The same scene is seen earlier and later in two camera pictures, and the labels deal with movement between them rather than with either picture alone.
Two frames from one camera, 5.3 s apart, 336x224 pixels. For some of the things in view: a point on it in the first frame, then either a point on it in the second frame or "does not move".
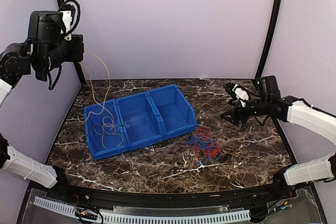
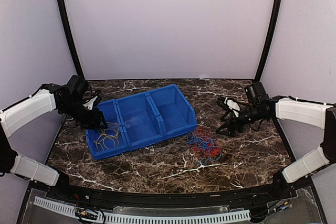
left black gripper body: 55,54 -> 84,119
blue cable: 207,144 does not move
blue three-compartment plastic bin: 129,121 does not move
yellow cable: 102,132 -> 110,132
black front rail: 224,197 does not move
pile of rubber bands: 205,142 does not move
